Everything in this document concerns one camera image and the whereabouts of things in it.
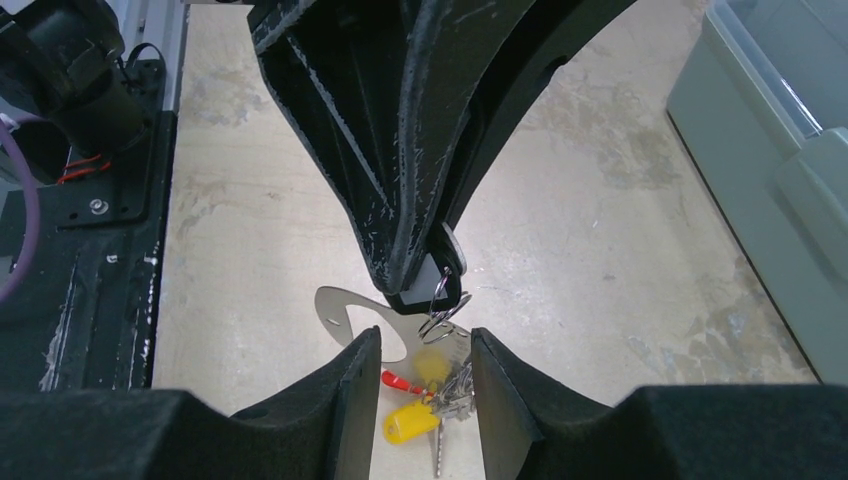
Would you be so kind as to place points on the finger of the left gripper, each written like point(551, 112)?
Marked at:
point(549, 35)
point(378, 92)

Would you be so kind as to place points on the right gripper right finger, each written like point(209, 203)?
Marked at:
point(533, 427)

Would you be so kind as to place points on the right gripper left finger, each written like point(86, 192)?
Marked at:
point(321, 427)

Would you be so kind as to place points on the yellow key tag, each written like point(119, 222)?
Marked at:
point(417, 418)

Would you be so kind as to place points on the red key tag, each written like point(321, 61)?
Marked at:
point(396, 382)

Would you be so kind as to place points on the metal keyring with keys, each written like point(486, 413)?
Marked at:
point(427, 332)

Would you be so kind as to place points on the green plastic storage box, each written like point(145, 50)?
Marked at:
point(761, 105)

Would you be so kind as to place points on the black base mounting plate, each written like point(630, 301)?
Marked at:
point(86, 314)

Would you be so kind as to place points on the aluminium extrusion rail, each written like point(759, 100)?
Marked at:
point(164, 24)

